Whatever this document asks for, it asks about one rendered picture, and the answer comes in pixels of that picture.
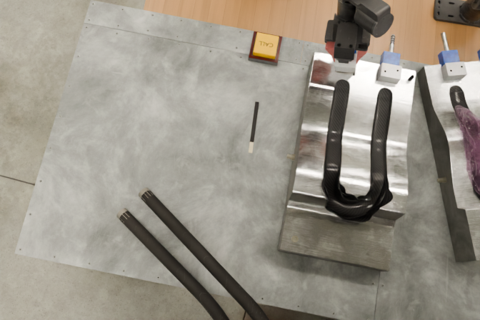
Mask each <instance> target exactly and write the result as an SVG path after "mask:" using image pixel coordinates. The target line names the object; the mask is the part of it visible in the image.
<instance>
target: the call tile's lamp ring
mask: <svg viewBox="0 0 480 320"><path fill-rule="evenodd" d="M256 34H257V31H255V32H254V35H253V39H252V43H251V49H250V53H249V58H253V59H261V60H264V61H271V62H275V63H278V59H279V52H280V48H281V40H282V36H278V37H279V45H278V49H277V53H276V60H273V59H267V58H263V57H259V56H252V51H253V47H254V42H255V38H256Z"/></svg>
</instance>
